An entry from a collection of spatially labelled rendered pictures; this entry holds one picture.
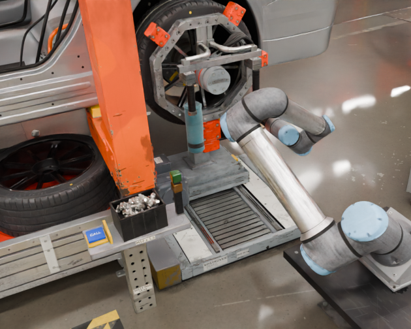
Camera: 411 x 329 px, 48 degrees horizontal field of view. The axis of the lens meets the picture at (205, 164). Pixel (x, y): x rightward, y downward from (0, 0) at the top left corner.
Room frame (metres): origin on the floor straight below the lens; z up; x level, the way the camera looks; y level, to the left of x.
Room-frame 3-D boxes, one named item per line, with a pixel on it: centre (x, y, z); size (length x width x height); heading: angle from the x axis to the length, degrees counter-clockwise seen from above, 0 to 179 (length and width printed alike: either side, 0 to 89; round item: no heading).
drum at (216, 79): (2.17, -0.05, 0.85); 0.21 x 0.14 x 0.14; 22
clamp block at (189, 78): (1.98, 0.05, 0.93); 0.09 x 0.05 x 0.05; 22
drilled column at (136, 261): (1.51, 0.34, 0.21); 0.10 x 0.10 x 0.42; 22
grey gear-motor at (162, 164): (2.08, 0.24, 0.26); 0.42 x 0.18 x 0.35; 22
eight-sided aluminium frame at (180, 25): (2.24, -0.03, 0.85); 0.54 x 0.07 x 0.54; 112
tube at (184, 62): (2.09, 0.02, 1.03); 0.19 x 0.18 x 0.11; 22
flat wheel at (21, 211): (2.03, 0.82, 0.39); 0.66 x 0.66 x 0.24
